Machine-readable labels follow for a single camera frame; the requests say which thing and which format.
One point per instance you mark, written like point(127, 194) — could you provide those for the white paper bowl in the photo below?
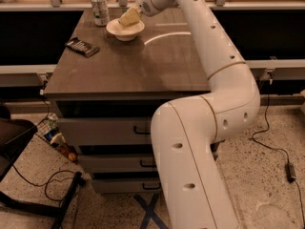
point(124, 33)

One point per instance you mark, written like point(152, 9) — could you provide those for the bottom grey drawer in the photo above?
point(126, 185)

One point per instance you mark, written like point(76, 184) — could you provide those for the top grey drawer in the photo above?
point(105, 131)

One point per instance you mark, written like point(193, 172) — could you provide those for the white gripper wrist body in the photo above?
point(146, 4)

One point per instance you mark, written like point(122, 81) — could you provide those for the grey drawer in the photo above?
point(126, 185)
point(105, 131)
point(117, 163)

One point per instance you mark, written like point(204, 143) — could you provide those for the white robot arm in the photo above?
point(183, 130)

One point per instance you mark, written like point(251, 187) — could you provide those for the wire basket with items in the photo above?
point(48, 130)

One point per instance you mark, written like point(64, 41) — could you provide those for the middle grey drawer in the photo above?
point(117, 163)

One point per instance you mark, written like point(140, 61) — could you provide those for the black calculator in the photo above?
point(82, 47)

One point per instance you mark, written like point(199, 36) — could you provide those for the black chair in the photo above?
point(15, 135)

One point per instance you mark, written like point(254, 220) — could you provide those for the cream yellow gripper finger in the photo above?
point(131, 16)

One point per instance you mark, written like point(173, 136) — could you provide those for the grey drawer cabinet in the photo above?
point(126, 79)

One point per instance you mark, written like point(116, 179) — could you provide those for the silver soda can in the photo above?
point(100, 12)

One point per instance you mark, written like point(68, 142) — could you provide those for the blue tape cross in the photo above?
point(150, 214)

